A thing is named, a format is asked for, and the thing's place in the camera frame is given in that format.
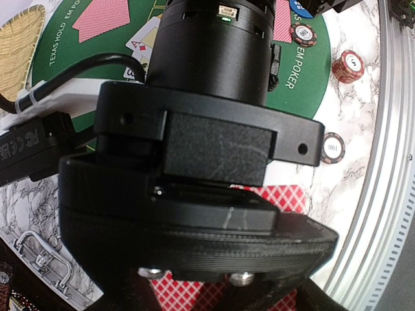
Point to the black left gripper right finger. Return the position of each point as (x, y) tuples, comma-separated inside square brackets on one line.
[(310, 297)]

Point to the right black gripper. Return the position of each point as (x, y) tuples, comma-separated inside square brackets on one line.
[(158, 191)]

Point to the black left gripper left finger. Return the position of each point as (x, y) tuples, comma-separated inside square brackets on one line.
[(135, 293)]

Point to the red backed card deck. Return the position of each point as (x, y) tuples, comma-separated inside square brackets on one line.
[(173, 294)]

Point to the face up playing card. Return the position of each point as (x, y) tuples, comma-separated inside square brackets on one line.
[(129, 74)]

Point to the ace of diamonds card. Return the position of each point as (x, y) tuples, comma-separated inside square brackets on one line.
[(142, 42)]

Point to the black poker chip stack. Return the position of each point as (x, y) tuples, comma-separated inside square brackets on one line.
[(333, 149)]

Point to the red backed playing card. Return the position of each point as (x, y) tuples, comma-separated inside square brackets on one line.
[(282, 22), (100, 17)]

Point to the red poker chip stack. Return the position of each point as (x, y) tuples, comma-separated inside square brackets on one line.
[(348, 68)]

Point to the aluminium poker case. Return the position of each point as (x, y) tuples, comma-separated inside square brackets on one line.
[(60, 274)]

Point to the green round poker mat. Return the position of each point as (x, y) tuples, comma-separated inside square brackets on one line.
[(303, 73)]

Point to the blue small blind button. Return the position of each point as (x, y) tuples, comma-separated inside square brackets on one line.
[(298, 9)]

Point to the woven bamboo tray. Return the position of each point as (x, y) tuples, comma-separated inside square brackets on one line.
[(19, 38)]

